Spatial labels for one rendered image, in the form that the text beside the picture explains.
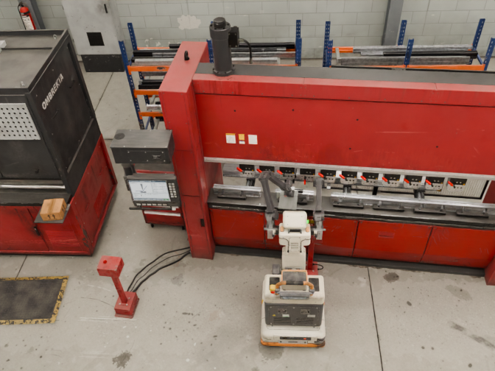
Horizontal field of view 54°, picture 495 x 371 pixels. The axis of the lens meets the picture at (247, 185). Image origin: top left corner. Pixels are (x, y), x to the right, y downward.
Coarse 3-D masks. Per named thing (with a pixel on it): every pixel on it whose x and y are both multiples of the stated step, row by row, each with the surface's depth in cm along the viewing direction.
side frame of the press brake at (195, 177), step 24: (192, 48) 457; (168, 72) 428; (192, 72) 426; (168, 96) 412; (192, 96) 426; (168, 120) 430; (192, 120) 431; (192, 144) 445; (192, 168) 467; (216, 168) 547; (192, 192) 491; (192, 216) 517; (192, 240) 545
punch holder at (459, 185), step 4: (448, 180) 463; (452, 180) 457; (456, 180) 456; (460, 180) 455; (464, 180) 455; (448, 184) 462; (456, 184) 459; (460, 184) 459; (448, 188) 464; (452, 188) 464; (456, 188) 463; (460, 188) 462
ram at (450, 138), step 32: (224, 96) 428; (256, 96) 424; (224, 128) 453; (256, 128) 448; (288, 128) 442; (320, 128) 437; (352, 128) 432; (384, 128) 427; (416, 128) 422; (448, 128) 417; (480, 128) 413; (224, 160) 482; (288, 160) 470; (320, 160) 464; (352, 160) 458; (384, 160) 453; (416, 160) 447; (448, 160) 442; (480, 160) 436
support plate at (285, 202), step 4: (280, 192) 499; (296, 192) 498; (280, 196) 495; (280, 200) 491; (284, 200) 491; (288, 200) 490; (292, 200) 490; (296, 200) 490; (280, 204) 487; (284, 204) 487; (288, 204) 487; (292, 204) 487; (296, 204) 486; (280, 208) 484; (284, 208) 483; (288, 208) 483; (292, 208) 482
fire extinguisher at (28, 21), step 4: (20, 4) 788; (24, 4) 797; (20, 8) 796; (24, 8) 794; (28, 8) 804; (20, 12) 796; (24, 12) 795; (28, 12) 798; (24, 16) 799; (28, 16) 801; (24, 20) 804; (28, 20) 804; (32, 20) 812; (24, 24) 812; (28, 24) 809; (32, 24) 813; (28, 28) 813; (32, 28) 816; (36, 28) 829
